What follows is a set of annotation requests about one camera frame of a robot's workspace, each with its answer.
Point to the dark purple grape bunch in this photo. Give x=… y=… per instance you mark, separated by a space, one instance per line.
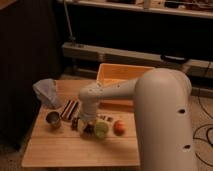
x=78 y=125

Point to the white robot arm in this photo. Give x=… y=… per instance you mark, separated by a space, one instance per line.
x=160 y=99

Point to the yellow plastic bin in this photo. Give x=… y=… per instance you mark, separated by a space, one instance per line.
x=109 y=74

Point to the striped brown chocolate bar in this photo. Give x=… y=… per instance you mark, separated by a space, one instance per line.
x=69 y=110

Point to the orange peach fruit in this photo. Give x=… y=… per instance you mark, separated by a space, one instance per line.
x=119 y=127

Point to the green plastic cup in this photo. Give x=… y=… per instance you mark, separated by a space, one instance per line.
x=101 y=130

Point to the crumpled grey cloth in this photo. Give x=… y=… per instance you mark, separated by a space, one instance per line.
x=46 y=92

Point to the small metal cup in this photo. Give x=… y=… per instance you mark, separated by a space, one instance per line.
x=53 y=119

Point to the background shelf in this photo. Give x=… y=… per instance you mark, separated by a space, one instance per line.
x=138 y=8

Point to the grey metal rail base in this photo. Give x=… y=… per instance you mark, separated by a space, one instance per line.
x=110 y=55

